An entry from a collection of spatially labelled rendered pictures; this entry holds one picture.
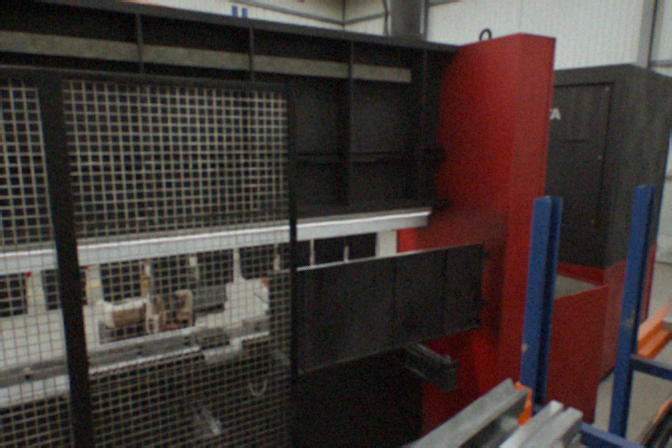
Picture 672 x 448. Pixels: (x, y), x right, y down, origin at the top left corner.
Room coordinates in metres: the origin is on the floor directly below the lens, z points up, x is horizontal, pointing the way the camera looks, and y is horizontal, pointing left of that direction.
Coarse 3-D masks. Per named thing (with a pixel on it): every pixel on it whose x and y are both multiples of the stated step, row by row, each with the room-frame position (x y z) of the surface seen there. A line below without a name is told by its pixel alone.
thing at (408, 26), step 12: (384, 0) 2.37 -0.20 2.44; (396, 0) 2.55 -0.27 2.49; (408, 0) 2.52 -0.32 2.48; (420, 0) 2.56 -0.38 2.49; (384, 12) 2.36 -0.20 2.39; (396, 12) 2.54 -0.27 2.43; (408, 12) 2.52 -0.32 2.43; (420, 12) 2.56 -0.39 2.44; (384, 24) 2.36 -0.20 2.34; (396, 24) 2.54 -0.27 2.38; (408, 24) 2.52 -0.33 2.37; (420, 24) 2.57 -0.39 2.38; (396, 36) 2.52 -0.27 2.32; (408, 36) 2.50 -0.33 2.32; (420, 36) 2.53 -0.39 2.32
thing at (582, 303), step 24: (576, 288) 2.75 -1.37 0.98; (600, 288) 2.72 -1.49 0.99; (576, 312) 2.61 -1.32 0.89; (600, 312) 2.73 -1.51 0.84; (552, 336) 2.51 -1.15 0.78; (576, 336) 2.62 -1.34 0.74; (600, 336) 2.74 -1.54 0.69; (552, 360) 2.52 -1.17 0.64; (576, 360) 2.64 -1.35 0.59; (600, 360) 2.76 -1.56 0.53; (552, 384) 2.53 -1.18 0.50; (576, 384) 2.65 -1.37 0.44; (576, 408) 2.66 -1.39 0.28
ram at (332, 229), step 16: (320, 224) 2.42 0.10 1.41; (336, 224) 2.47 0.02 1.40; (352, 224) 2.52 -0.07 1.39; (368, 224) 2.57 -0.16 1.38; (384, 224) 2.62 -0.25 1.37; (400, 224) 2.68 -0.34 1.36; (416, 224) 2.74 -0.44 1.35; (160, 240) 2.03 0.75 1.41; (208, 240) 2.13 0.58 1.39; (224, 240) 2.17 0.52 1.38; (240, 240) 2.21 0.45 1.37; (256, 240) 2.25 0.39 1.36; (288, 240) 2.33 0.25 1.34; (0, 256) 1.75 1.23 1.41; (16, 256) 1.77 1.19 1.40; (48, 256) 1.82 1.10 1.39; (80, 256) 1.87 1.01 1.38; (96, 256) 1.90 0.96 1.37; (112, 256) 1.93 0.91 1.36; (144, 256) 1.99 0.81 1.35; (0, 272) 1.74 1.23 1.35; (16, 272) 1.77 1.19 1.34
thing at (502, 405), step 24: (504, 384) 0.68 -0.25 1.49; (480, 408) 0.62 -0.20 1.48; (504, 408) 0.62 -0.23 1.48; (552, 408) 0.66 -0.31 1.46; (432, 432) 0.56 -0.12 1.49; (456, 432) 0.57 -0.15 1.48; (480, 432) 0.58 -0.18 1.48; (504, 432) 0.65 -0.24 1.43; (528, 432) 0.60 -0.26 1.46; (552, 432) 0.60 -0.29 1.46; (576, 432) 0.64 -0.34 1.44
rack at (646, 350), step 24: (648, 192) 1.01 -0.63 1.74; (648, 216) 1.05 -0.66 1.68; (648, 240) 1.04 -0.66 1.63; (624, 288) 1.02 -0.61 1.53; (624, 312) 1.02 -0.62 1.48; (624, 336) 1.02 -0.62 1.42; (648, 336) 1.11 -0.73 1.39; (624, 360) 1.01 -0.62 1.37; (648, 360) 1.01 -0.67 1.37; (624, 384) 1.01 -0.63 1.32; (624, 408) 1.05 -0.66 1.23; (624, 432) 1.04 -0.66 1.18
